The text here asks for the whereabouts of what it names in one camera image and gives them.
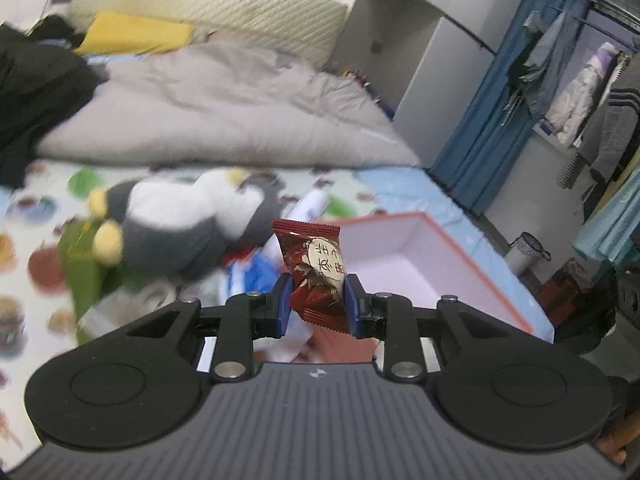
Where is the blue curtain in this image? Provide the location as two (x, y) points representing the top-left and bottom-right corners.
(430, 0), (593, 216)

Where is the dark red snack packet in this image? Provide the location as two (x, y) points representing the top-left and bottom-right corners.
(271, 218), (357, 335)

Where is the small trash bin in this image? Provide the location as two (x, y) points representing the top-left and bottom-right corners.
(505, 231), (551, 277)

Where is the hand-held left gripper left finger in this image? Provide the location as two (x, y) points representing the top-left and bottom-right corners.
(120, 275), (292, 383)

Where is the black clothing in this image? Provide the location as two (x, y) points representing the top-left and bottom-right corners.
(0, 15), (108, 188)

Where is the grey duvet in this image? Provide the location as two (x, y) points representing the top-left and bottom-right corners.
(37, 42), (421, 168)

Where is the white and purple hanging jacket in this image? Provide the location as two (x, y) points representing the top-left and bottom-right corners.
(545, 42), (623, 148)

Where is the red bag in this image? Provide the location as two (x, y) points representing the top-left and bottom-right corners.
(537, 257), (596, 313)

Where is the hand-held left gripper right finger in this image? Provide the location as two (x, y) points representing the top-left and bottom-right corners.
(345, 275), (521, 385)

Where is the food print bed sheet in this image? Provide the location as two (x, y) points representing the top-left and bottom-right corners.
(0, 160), (401, 463)

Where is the white wardrobe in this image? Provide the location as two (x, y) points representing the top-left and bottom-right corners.
(325, 0), (531, 171)

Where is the pink cardboard box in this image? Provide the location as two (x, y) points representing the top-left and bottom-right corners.
(305, 212), (556, 366)

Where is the white spray can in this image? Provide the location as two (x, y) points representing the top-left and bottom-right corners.
(292, 187), (333, 226)

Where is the green cloth fan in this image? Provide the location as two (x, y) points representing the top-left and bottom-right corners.
(57, 217), (132, 346)

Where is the grey striped hanging sweater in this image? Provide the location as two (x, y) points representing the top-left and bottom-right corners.
(557, 87), (640, 191)

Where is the yellow cloth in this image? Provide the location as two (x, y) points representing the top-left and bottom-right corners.
(74, 11), (195, 56)

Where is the blue and white packet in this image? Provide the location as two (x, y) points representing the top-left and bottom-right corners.
(220, 240), (316, 361)

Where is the grey and white penguin plush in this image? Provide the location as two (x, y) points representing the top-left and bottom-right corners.
(87, 167), (283, 281)

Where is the teal hanging garment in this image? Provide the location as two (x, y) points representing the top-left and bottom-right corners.
(572, 170), (640, 263)

